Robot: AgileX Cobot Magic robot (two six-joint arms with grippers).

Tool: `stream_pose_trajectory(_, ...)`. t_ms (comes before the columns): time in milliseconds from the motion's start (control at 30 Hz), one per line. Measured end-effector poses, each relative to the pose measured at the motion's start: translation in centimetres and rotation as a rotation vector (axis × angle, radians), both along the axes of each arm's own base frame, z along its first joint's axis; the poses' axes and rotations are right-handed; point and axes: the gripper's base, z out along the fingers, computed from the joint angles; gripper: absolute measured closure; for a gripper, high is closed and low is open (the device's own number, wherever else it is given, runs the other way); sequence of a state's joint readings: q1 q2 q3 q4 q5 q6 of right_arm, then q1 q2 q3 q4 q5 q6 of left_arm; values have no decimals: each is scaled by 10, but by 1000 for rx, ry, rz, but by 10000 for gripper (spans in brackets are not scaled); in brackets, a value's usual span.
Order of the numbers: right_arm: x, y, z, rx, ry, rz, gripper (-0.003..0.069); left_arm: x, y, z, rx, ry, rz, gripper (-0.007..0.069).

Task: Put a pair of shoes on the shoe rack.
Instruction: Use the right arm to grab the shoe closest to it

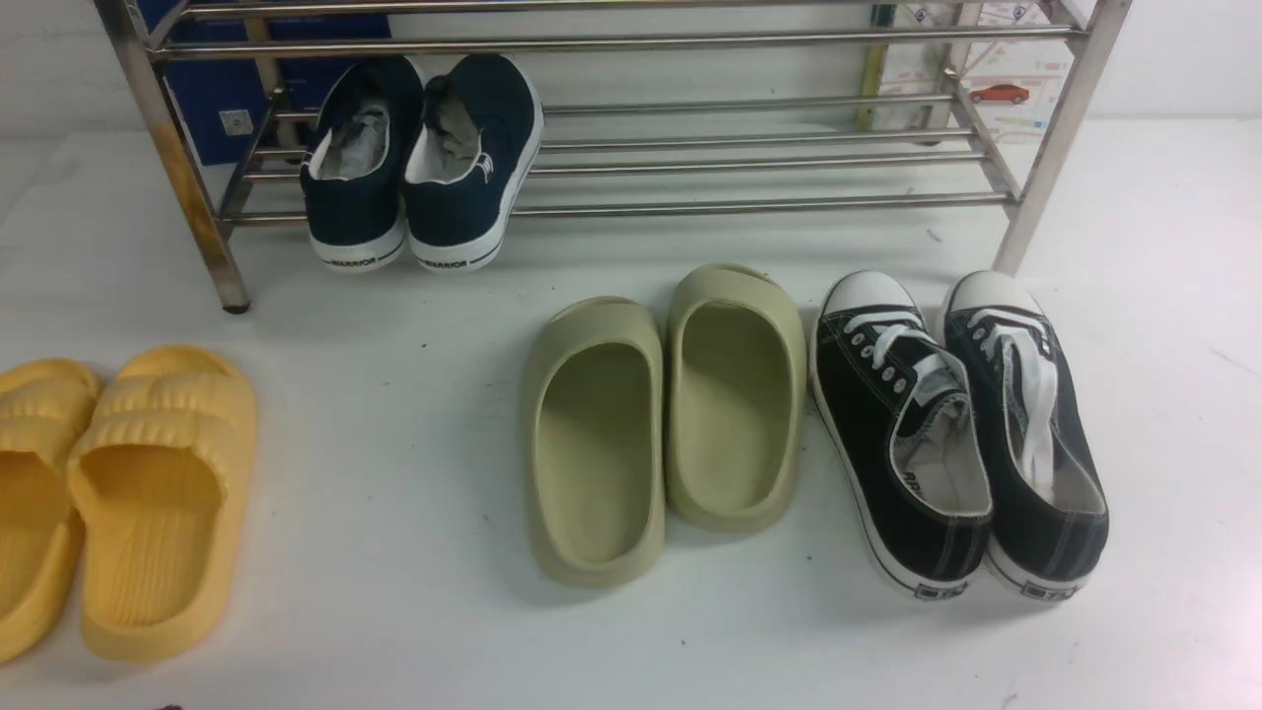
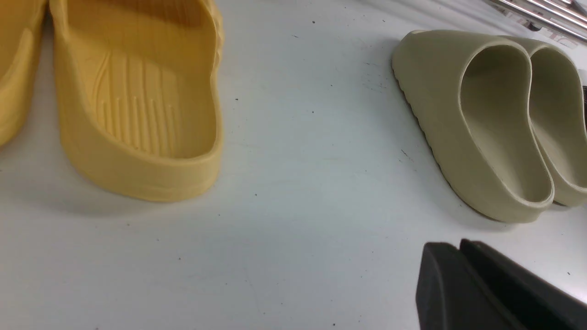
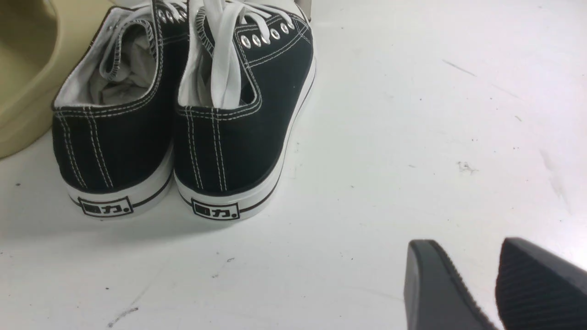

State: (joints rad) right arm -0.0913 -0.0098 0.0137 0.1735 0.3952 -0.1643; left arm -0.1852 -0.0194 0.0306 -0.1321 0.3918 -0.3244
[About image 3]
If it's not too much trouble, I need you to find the olive green slipper, right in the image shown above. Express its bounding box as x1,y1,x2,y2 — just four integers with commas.
0,0,113,158

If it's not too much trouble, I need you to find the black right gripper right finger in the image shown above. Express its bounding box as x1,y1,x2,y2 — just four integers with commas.
495,237,587,330

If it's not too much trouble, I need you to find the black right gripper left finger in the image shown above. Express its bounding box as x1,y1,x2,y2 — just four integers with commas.
403,240,496,330

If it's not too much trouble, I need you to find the black canvas sneaker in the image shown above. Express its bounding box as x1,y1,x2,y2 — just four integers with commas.
174,0,316,221
52,0,189,220

